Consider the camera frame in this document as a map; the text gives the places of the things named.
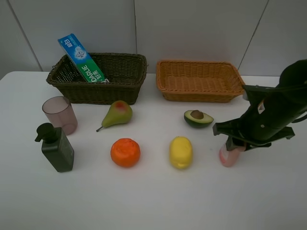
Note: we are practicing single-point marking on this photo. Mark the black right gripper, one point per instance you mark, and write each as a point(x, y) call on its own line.
point(271, 110)

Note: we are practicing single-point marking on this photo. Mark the pink bottle white cap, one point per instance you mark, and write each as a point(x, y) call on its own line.
point(229, 157)

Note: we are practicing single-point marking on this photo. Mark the halved avocado with pit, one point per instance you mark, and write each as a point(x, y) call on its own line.
point(197, 119)

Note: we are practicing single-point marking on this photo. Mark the yellow lemon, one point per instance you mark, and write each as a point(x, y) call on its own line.
point(180, 153)

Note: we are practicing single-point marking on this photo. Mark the blue green toothpaste box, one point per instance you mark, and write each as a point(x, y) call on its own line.
point(82, 60)

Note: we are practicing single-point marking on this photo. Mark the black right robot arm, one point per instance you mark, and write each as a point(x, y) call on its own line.
point(295, 74)

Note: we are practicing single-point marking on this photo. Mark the orange wicker basket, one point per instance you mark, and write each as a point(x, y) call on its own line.
point(198, 81)

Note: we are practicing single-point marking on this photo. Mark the orange tangerine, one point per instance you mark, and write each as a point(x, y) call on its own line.
point(125, 152)

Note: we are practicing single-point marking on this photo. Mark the green red pear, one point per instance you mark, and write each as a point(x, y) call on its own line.
point(119, 113)

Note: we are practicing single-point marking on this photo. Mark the dark brown wicker basket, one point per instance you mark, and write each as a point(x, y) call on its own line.
point(125, 73)

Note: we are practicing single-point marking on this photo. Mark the translucent pink plastic cup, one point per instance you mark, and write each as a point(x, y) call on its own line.
point(60, 113)

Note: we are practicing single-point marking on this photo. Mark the dark green pump bottle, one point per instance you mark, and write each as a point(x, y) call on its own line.
point(55, 147)

